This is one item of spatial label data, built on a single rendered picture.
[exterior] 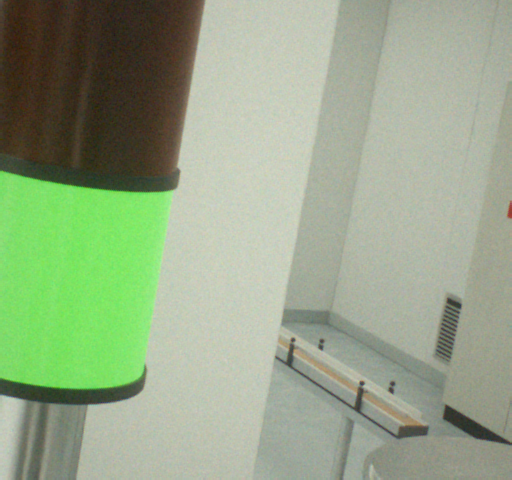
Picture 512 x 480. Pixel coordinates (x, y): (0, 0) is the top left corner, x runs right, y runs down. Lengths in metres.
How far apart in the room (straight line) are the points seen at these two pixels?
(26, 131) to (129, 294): 0.04
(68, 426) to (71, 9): 0.10
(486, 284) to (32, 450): 7.66
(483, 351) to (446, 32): 2.37
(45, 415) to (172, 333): 1.65
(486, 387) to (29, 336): 7.66
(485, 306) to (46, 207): 7.68
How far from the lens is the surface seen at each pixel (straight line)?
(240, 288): 2.00
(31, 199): 0.30
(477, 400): 8.01
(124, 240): 0.31
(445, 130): 9.11
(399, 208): 9.45
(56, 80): 0.30
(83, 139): 0.30
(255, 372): 2.06
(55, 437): 0.33
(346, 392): 5.04
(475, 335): 8.03
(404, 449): 4.51
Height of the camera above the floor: 2.30
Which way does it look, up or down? 10 degrees down
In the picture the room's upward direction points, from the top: 10 degrees clockwise
